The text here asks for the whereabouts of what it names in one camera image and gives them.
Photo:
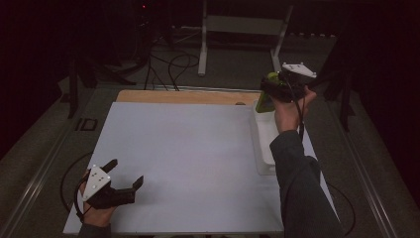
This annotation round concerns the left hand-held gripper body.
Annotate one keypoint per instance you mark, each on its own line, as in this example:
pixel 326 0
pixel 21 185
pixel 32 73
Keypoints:
pixel 109 198

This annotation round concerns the white metal stand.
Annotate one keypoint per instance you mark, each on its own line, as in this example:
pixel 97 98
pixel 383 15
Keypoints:
pixel 244 24

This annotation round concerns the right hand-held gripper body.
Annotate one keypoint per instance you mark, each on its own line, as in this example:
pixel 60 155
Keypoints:
pixel 285 87

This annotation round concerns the white table mat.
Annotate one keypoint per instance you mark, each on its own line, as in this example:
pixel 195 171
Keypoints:
pixel 191 148

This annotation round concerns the person's right hand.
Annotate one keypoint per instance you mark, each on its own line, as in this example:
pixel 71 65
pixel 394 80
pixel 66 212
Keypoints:
pixel 289 115

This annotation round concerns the person's left hand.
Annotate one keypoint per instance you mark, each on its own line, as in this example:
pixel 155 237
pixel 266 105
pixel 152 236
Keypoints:
pixel 95 216

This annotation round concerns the black floor stand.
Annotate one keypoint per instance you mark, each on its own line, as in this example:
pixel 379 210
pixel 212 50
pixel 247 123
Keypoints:
pixel 345 102
pixel 73 92

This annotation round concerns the white plastic bin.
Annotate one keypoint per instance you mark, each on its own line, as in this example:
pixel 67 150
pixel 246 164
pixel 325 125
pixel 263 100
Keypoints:
pixel 265 132

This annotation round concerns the green clown phone case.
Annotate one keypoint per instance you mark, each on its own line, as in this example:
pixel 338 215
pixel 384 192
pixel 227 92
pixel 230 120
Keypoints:
pixel 264 105

